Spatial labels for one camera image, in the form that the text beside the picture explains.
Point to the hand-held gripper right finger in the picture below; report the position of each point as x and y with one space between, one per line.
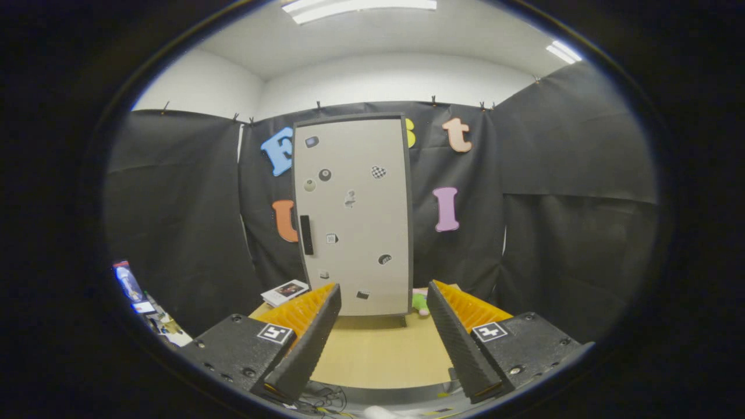
460 349

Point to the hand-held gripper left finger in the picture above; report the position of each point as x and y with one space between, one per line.
308 343

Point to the grey shoe cabinet door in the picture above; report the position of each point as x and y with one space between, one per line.
361 221

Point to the grey shoe cabinet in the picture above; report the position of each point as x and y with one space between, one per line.
349 116

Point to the white book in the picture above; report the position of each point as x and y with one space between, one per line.
285 290

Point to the pink and green plush toy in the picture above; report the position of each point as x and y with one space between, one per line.
419 302

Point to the cluttered white side table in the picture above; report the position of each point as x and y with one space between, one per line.
174 337

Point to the black backdrop cloth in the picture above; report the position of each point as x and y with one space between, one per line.
553 233

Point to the small ceiling light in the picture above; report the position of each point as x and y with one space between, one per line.
563 52

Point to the long ceiling light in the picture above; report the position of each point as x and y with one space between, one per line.
361 7

